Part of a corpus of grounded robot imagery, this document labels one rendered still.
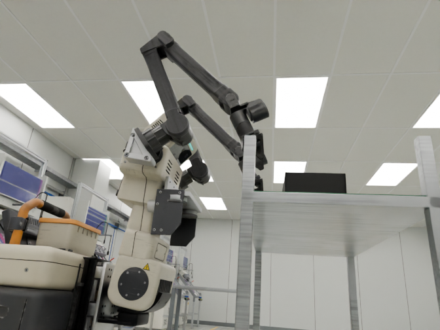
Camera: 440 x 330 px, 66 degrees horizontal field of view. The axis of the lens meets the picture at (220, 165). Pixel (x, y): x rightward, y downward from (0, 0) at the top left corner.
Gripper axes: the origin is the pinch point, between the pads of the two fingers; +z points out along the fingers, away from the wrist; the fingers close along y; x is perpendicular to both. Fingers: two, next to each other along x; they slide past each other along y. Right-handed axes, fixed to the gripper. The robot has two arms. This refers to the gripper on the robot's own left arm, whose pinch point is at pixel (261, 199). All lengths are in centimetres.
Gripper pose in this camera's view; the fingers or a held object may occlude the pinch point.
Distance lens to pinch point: 152.1
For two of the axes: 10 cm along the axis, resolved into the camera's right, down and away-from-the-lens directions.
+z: 3.7, 8.4, -4.0
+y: 1.2, 3.8, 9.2
